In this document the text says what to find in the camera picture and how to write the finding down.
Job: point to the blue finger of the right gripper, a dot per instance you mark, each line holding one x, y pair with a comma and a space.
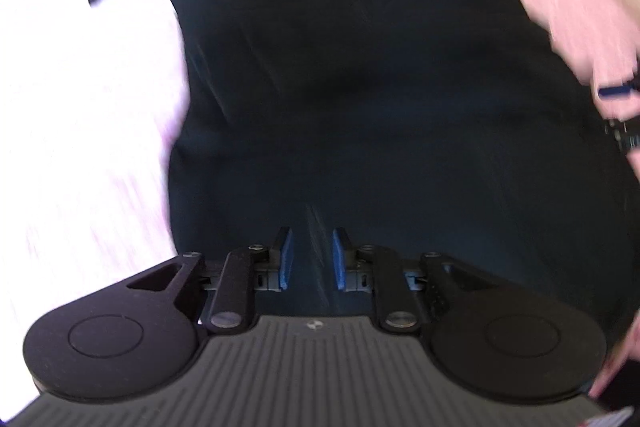
624, 89

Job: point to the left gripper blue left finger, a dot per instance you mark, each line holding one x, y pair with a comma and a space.
283, 254

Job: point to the black zip sweater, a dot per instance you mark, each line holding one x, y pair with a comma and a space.
390, 106

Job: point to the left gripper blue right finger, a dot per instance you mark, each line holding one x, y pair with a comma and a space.
343, 255

